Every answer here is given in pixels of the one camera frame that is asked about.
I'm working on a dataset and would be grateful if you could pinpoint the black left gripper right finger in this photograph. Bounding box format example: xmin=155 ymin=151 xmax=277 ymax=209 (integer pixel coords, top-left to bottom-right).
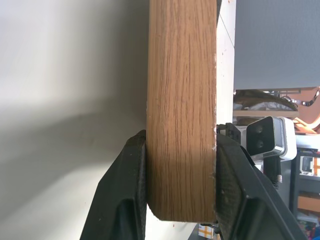
xmin=214 ymin=134 xmax=309 ymax=240

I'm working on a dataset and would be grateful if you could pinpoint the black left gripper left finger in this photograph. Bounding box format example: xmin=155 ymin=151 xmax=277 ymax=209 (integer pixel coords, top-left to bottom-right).
xmin=79 ymin=129 xmax=148 ymax=240

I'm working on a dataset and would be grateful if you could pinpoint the wooden board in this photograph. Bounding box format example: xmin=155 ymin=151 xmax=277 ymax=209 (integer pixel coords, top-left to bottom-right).
xmin=145 ymin=0 xmax=219 ymax=224

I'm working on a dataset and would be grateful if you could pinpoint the white and orange box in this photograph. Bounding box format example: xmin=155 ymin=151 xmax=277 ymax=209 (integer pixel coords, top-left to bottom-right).
xmin=198 ymin=223 xmax=217 ymax=239

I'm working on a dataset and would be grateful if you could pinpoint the grey metal shelf rack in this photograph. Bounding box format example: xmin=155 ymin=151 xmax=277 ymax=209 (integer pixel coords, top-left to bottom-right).
xmin=289 ymin=147 xmax=320 ymax=240

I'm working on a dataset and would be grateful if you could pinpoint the orange cardboard box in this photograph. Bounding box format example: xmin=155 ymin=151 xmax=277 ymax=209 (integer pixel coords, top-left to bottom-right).
xmin=296 ymin=191 xmax=320 ymax=213

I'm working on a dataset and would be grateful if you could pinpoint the white box with orange print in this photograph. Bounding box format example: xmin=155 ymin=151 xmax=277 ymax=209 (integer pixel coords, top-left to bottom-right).
xmin=299 ymin=154 xmax=320 ymax=176

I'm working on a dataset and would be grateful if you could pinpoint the grey partition panel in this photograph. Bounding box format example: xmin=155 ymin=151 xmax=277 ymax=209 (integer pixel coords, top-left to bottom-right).
xmin=234 ymin=0 xmax=320 ymax=90

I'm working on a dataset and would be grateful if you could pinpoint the white depth camera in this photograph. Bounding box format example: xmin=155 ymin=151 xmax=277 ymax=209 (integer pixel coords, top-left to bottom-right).
xmin=240 ymin=115 xmax=298 ymax=161

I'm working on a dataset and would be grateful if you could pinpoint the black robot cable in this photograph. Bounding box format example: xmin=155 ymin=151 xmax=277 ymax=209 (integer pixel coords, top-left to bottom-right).
xmin=264 ymin=156 xmax=284 ymax=192

